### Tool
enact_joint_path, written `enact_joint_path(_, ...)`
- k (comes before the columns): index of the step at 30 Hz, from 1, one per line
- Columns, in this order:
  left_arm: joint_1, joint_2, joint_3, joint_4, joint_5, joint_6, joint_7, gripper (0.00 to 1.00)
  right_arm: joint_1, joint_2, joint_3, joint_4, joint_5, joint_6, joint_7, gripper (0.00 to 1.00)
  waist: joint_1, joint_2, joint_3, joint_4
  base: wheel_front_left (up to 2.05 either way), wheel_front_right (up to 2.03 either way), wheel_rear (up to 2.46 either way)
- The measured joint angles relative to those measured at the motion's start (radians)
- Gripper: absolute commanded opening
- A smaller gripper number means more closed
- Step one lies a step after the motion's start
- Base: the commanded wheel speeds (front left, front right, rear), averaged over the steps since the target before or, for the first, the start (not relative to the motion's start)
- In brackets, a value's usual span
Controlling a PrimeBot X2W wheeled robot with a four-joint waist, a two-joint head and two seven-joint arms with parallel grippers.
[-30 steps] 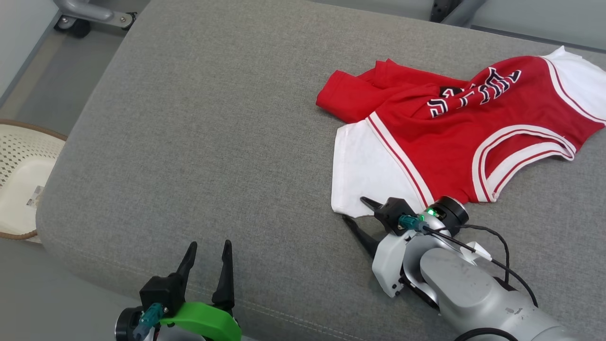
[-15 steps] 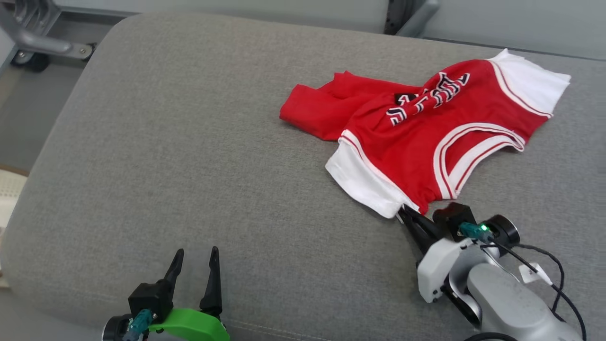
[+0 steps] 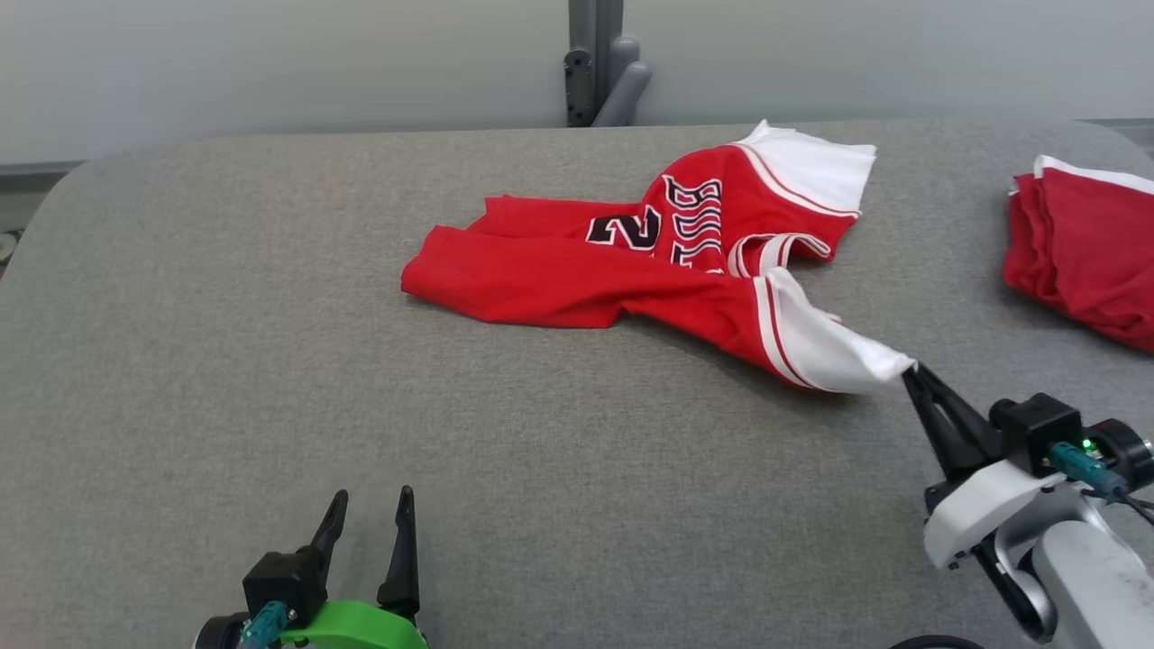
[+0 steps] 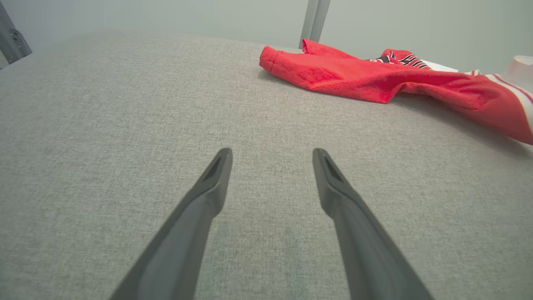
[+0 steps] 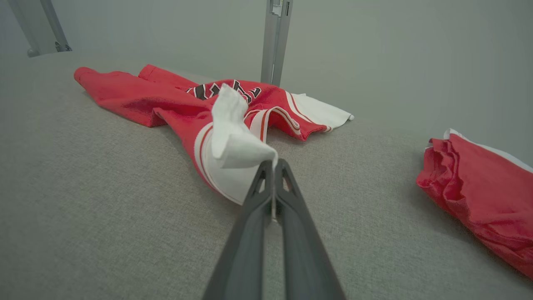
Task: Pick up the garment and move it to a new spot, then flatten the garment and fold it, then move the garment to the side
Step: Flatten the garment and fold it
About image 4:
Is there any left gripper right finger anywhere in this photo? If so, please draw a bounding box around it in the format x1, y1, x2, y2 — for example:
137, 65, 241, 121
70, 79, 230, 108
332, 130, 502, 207
312, 148, 434, 300

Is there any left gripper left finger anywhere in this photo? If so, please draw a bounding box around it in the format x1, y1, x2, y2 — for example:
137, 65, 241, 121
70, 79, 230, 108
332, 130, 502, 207
109, 147, 233, 300

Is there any grey fabric sofa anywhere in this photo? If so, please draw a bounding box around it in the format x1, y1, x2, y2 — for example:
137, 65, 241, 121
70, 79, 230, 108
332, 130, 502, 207
0, 31, 533, 300

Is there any red white striped garment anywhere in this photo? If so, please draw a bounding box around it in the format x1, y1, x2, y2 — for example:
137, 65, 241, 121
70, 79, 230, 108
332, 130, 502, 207
259, 38, 533, 146

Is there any grey metal frame stand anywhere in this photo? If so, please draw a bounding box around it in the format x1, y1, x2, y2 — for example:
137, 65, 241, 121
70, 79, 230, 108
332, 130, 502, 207
0, 0, 33, 66

